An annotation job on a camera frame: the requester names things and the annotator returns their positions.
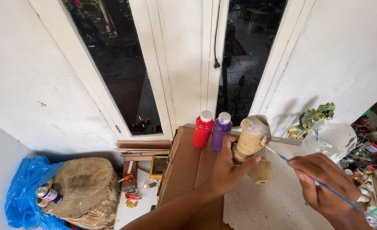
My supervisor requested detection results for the reddish wooden block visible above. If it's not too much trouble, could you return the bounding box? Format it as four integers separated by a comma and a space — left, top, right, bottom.
121, 160, 138, 191

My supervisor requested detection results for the stack of wooden planks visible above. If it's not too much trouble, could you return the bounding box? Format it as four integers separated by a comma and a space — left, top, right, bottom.
114, 139, 173, 162

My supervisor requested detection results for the spray can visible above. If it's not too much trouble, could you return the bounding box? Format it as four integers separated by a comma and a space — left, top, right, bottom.
36, 186, 64, 204

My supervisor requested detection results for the brown tape roll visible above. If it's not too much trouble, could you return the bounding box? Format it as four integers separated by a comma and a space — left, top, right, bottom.
36, 197, 51, 209

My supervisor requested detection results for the red paint bottle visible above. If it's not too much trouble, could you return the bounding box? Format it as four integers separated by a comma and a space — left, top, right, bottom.
193, 110, 215, 149

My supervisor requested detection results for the carved wooden puppet body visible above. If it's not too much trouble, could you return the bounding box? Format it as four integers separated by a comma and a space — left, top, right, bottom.
232, 115, 272, 185

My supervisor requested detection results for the blue plastic bag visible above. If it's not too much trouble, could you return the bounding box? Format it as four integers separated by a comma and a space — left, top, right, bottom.
4, 155, 71, 230

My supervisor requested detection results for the brown cardboard sheet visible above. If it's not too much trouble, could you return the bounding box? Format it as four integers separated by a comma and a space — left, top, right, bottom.
157, 125, 241, 230

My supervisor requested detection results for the thin blue paintbrush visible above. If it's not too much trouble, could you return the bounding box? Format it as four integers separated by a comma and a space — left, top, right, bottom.
265, 146, 361, 211

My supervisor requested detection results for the heap of puppet parts and tins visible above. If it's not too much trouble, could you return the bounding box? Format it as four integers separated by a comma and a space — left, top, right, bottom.
339, 89, 377, 230

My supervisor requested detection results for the person's right hand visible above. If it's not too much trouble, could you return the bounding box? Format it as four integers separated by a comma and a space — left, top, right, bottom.
287, 153, 364, 221

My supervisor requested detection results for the large wooden stump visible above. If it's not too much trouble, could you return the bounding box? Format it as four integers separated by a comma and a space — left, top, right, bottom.
44, 157, 122, 230

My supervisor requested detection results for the white glazed door leaf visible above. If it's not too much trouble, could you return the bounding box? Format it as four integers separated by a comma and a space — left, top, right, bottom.
201, 0, 316, 128
29, 0, 206, 141

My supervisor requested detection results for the purple paint bottle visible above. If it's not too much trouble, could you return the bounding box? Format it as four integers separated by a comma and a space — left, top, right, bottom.
211, 112, 233, 152

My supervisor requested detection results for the clear plastic cup white paint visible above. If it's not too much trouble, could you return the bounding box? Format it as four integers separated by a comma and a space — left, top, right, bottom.
296, 118, 358, 164

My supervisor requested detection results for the black cable with plug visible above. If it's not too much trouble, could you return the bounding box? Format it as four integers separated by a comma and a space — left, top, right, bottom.
213, 0, 222, 70

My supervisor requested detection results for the person's left hand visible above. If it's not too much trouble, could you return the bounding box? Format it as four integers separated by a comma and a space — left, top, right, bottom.
207, 134, 262, 197

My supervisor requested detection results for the green gold painted puppet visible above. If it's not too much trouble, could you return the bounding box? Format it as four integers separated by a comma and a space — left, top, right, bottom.
286, 102, 336, 141

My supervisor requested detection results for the gold picture frame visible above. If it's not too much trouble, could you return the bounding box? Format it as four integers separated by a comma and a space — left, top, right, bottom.
149, 156, 169, 179

